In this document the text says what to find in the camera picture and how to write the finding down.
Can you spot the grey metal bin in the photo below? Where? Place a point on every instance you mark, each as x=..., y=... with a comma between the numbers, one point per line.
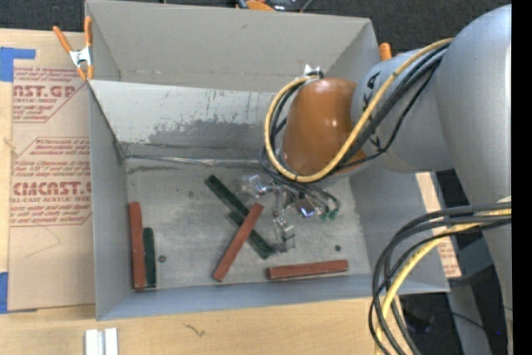
x=187, y=220

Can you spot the red-brown flat block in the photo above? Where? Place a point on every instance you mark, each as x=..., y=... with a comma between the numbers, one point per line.
x=137, y=245
x=237, y=243
x=307, y=269

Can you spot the brown cardboard board, red print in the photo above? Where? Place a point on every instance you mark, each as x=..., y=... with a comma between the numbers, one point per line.
x=50, y=253

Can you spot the dark green flat block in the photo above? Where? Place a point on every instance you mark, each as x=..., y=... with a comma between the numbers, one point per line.
x=150, y=257
x=262, y=244
x=224, y=192

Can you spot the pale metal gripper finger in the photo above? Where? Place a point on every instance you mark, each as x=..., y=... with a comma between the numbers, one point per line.
x=285, y=235
x=254, y=185

